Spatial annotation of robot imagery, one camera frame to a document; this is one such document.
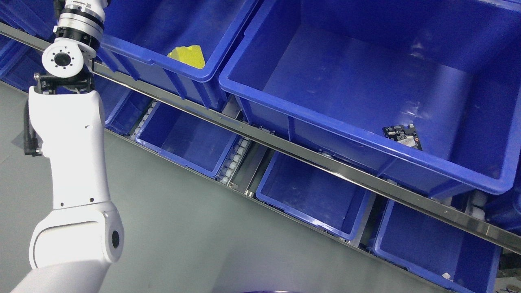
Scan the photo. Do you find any yellow foam block notched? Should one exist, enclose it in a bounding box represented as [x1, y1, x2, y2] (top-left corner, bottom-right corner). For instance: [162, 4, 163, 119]
[167, 45, 206, 69]

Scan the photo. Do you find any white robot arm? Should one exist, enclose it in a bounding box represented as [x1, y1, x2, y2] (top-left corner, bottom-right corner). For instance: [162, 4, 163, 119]
[13, 0, 124, 293]

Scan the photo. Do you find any blue bin lower shelf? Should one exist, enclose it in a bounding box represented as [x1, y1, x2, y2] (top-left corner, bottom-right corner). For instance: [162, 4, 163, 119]
[368, 200, 501, 293]
[135, 103, 240, 179]
[256, 152, 370, 241]

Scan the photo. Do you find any large blue bin middle shelf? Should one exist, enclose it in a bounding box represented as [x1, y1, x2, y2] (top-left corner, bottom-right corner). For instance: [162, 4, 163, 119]
[219, 0, 521, 199]

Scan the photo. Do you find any steel shelf rack right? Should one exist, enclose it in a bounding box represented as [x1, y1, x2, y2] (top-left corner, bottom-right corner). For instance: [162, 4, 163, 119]
[0, 22, 521, 293]

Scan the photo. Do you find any blue bin lower far left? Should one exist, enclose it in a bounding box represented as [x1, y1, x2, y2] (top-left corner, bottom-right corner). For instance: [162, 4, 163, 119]
[94, 76, 151, 136]

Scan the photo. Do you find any black circuit board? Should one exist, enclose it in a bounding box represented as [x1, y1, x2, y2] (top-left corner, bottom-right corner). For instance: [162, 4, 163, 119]
[383, 124, 422, 151]

